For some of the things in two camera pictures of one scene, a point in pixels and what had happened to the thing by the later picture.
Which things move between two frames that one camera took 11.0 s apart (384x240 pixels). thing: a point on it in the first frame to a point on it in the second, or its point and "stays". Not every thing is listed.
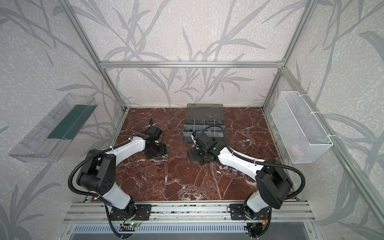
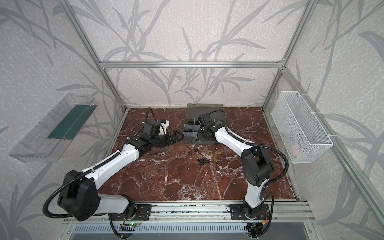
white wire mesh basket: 304,137 stays
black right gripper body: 198,154 to 202,129
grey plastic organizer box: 200,116 stays
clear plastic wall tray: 48,139 stays
